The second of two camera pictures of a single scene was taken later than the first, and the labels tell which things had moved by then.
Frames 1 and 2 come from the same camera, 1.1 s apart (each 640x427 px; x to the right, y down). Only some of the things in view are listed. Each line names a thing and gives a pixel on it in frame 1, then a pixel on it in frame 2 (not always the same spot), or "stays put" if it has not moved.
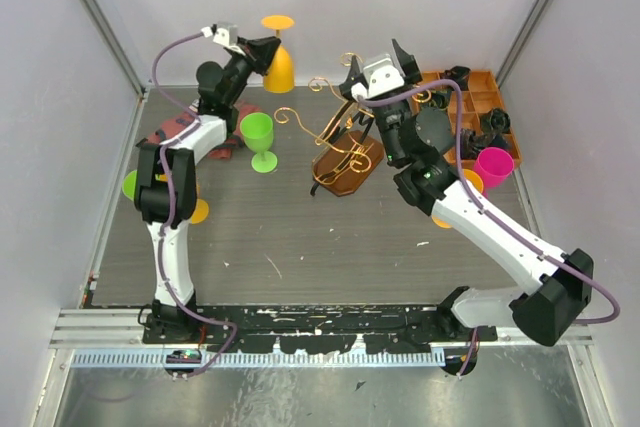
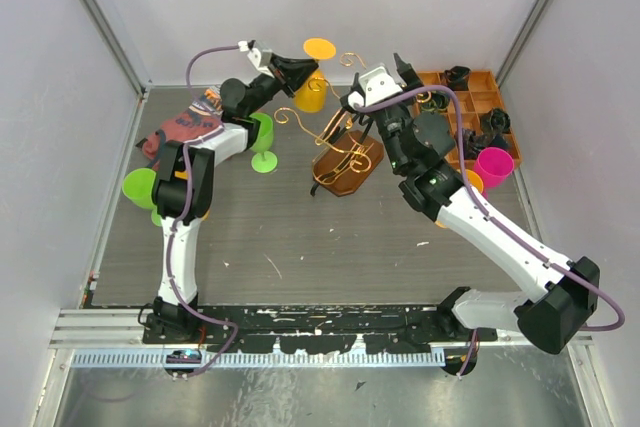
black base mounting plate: x=313 y=328 stays put
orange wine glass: x=280 y=76 to x=311 y=95
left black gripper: x=258 y=53 to x=291 y=72
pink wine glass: x=494 y=165 stays put
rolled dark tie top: x=458 y=73 stays put
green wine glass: x=257 y=131 stays put
